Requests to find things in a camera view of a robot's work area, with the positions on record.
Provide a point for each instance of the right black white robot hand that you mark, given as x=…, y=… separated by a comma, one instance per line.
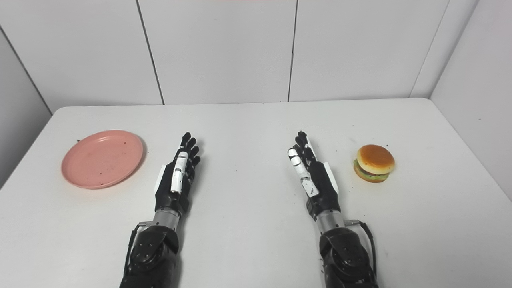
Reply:
x=318, y=184

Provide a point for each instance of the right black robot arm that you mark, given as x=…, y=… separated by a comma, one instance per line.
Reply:
x=344, y=256

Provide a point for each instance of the toy hamburger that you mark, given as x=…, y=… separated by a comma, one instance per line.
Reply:
x=374, y=163

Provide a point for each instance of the pink round plate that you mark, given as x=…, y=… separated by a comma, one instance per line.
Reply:
x=102, y=158

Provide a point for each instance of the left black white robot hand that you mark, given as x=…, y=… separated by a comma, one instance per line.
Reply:
x=176, y=182

